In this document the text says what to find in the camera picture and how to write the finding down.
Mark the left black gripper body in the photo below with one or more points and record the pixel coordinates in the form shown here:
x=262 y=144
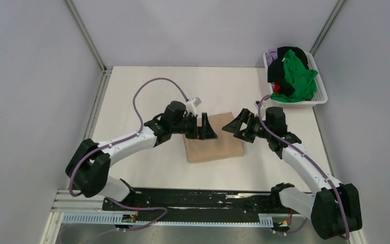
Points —
x=190 y=126

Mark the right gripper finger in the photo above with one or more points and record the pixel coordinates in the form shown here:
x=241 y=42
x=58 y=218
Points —
x=237 y=123
x=245 y=137

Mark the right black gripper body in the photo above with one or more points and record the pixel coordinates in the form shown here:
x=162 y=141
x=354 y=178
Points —
x=255 y=128

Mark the beige t shirt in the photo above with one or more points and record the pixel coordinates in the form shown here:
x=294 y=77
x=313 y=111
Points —
x=223 y=147

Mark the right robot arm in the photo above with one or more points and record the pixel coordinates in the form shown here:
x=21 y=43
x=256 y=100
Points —
x=333 y=207

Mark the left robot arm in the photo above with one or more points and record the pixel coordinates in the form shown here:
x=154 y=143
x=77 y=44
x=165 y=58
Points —
x=89 y=167

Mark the red garment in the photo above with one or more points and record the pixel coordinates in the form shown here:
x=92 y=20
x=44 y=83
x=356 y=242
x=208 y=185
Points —
x=276 y=87

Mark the black t shirt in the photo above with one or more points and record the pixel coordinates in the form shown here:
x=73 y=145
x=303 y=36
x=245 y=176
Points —
x=275 y=70

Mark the green t shirt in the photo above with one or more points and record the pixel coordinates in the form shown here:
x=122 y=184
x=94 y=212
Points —
x=302 y=79

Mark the lavender t shirt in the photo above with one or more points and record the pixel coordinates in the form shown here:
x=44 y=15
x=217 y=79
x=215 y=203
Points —
x=271 y=55

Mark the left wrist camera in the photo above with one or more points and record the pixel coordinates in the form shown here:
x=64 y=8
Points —
x=192 y=104

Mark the white slotted cable duct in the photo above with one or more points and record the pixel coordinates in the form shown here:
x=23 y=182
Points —
x=124 y=218

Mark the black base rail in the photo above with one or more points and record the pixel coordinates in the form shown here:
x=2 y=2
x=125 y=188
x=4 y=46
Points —
x=205 y=205

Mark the aluminium frame post left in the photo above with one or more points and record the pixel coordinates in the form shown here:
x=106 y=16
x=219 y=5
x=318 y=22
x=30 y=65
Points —
x=85 y=34

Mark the aluminium frame post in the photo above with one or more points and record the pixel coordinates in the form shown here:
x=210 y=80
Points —
x=337 y=9
x=85 y=34

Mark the aluminium frame post right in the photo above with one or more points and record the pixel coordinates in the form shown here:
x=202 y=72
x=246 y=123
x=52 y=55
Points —
x=337 y=9

